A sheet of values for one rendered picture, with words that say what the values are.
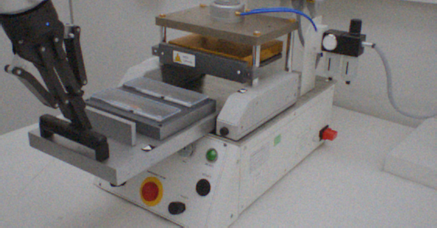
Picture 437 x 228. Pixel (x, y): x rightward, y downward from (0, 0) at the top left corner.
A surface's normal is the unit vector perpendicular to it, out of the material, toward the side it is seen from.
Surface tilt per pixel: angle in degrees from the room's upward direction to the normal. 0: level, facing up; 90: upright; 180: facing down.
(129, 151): 0
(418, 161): 0
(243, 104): 40
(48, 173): 0
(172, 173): 65
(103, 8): 90
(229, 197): 90
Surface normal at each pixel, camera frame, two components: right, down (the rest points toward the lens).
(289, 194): 0.02, -0.92
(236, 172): 0.81, 0.24
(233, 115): -0.37, -0.51
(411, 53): -0.64, 0.29
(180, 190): -0.52, -0.11
